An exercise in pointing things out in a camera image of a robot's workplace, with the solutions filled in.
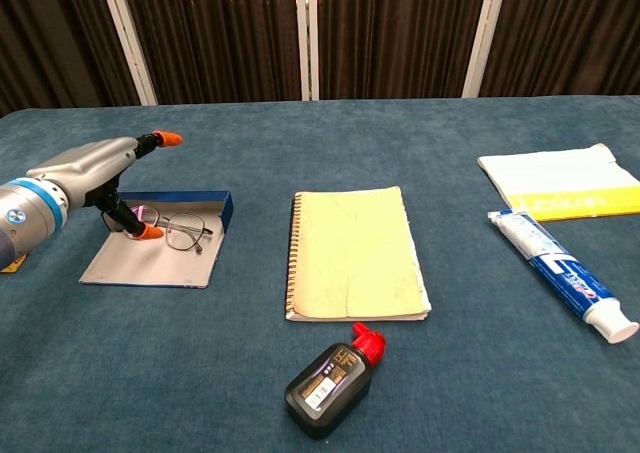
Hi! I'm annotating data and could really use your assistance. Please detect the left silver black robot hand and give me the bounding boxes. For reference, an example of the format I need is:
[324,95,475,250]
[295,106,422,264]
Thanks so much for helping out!
[24,130,184,241]

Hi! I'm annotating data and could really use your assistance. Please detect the thin wire-frame eyeglasses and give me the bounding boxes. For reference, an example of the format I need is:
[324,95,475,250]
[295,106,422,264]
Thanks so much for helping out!
[102,203,214,255]

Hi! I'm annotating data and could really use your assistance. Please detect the dark brown curtain panel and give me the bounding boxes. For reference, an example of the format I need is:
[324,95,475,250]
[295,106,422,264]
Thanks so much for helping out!
[479,0,640,98]
[117,0,304,106]
[317,0,490,101]
[0,0,142,118]

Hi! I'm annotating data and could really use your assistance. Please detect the blue felt table mat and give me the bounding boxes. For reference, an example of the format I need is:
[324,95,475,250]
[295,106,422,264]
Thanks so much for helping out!
[0,92,640,453]

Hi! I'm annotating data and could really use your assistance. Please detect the yellow spiral notebook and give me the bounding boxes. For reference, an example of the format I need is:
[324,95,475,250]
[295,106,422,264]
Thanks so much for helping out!
[284,185,432,323]

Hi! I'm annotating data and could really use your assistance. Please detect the black ink bottle red cap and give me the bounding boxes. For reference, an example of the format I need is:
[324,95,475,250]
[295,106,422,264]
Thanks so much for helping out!
[283,321,388,441]

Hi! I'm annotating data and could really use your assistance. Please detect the blue white toothpaste tube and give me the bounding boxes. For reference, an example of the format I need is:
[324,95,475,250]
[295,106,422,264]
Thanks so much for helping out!
[487,209,640,345]

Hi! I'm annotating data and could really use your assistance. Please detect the white screen frame post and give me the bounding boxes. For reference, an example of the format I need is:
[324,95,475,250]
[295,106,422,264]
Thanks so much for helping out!
[461,0,509,99]
[97,0,159,107]
[295,0,321,102]

